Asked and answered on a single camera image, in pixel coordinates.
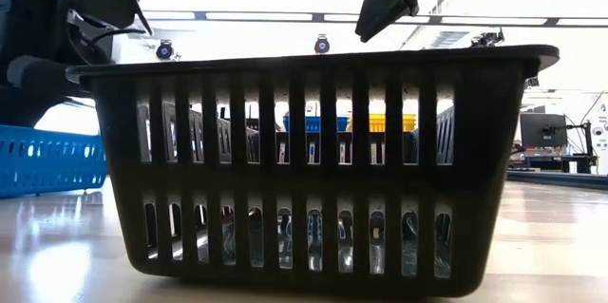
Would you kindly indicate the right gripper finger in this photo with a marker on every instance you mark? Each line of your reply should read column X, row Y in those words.
column 385, row 4

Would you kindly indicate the blue slotted plastic basket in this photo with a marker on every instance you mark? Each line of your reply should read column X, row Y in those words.
column 313, row 125
column 47, row 170

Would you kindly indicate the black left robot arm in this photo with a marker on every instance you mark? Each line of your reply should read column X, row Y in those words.
column 28, row 8

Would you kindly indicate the round blue-centred knob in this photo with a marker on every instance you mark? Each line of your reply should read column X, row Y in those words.
column 321, row 45
column 164, row 50

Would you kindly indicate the small black clamp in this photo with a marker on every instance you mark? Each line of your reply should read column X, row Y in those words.
column 487, row 39

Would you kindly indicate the yellow slotted plastic basket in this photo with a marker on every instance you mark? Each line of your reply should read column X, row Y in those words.
column 376, row 123

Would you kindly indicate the black slotted plastic basket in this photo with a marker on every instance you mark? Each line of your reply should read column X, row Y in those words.
column 304, row 179

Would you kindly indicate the black computer monitor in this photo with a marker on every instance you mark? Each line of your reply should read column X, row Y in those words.
column 543, row 130

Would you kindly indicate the dark background desk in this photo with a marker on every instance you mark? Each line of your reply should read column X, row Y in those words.
column 556, row 177

